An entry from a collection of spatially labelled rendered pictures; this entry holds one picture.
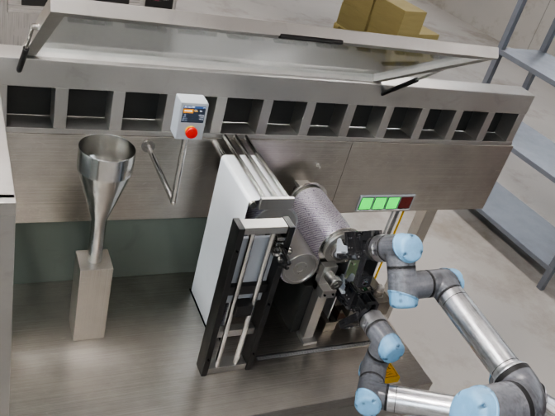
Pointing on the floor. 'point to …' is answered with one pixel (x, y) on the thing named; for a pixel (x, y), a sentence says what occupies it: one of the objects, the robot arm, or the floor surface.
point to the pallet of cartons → (384, 18)
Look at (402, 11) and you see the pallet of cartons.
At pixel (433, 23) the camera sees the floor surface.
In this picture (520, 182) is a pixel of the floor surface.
